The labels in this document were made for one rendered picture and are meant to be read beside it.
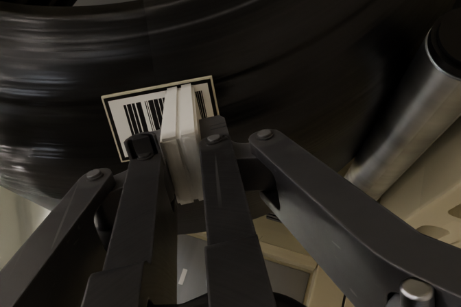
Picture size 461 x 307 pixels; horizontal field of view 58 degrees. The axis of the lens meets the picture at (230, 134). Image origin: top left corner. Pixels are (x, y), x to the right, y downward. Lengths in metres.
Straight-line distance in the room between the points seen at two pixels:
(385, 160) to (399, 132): 0.05
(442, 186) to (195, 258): 0.60
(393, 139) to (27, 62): 0.25
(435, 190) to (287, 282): 0.53
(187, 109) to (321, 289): 0.66
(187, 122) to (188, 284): 0.71
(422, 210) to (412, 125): 0.12
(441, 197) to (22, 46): 0.31
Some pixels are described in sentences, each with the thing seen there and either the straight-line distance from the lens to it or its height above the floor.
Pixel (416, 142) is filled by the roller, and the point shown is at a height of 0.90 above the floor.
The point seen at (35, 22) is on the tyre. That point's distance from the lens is 0.26.
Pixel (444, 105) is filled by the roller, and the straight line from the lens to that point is 0.28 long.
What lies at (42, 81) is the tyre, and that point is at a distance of 0.25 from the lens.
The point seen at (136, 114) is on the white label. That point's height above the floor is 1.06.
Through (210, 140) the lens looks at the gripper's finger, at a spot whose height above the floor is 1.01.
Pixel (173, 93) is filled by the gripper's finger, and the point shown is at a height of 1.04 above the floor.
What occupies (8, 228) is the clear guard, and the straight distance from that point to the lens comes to 1.00.
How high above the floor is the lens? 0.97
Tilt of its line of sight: 11 degrees up
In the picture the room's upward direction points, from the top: 75 degrees counter-clockwise
